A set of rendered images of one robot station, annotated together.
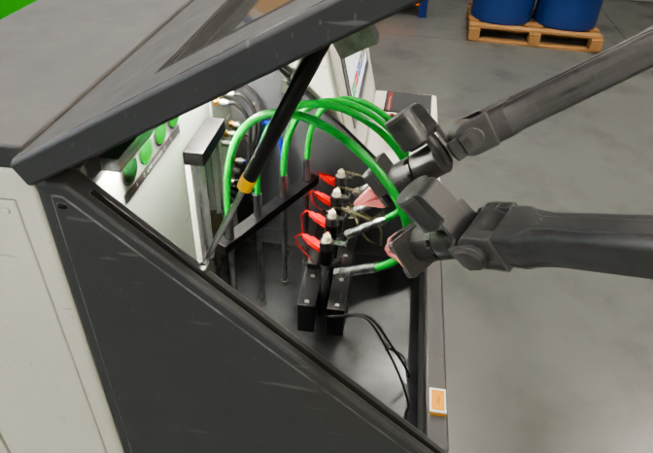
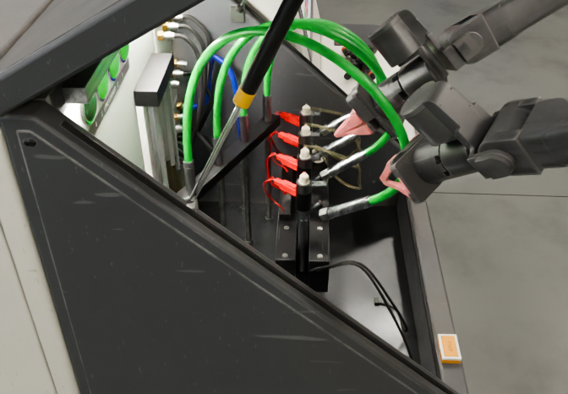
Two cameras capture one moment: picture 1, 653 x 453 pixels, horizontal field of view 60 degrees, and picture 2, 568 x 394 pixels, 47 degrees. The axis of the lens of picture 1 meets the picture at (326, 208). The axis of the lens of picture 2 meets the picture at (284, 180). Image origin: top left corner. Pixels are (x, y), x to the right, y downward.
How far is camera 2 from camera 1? 0.12 m
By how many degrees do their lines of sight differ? 3
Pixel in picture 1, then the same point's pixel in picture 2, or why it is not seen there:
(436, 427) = (452, 375)
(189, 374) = (177, 336)
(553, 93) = not seen: outside the picture
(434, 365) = (439, 310)
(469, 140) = (466, 46)
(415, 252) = (421, 172)
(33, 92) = not seen: outside the picture
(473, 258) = (499, 162)
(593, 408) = not seen: outside the picture
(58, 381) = (19, 363)
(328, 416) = (338, 369)
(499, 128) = (498, 30)
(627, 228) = not seen: outside the picture
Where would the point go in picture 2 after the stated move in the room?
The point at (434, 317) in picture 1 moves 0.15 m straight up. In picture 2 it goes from (429, 260) to (440, 197)
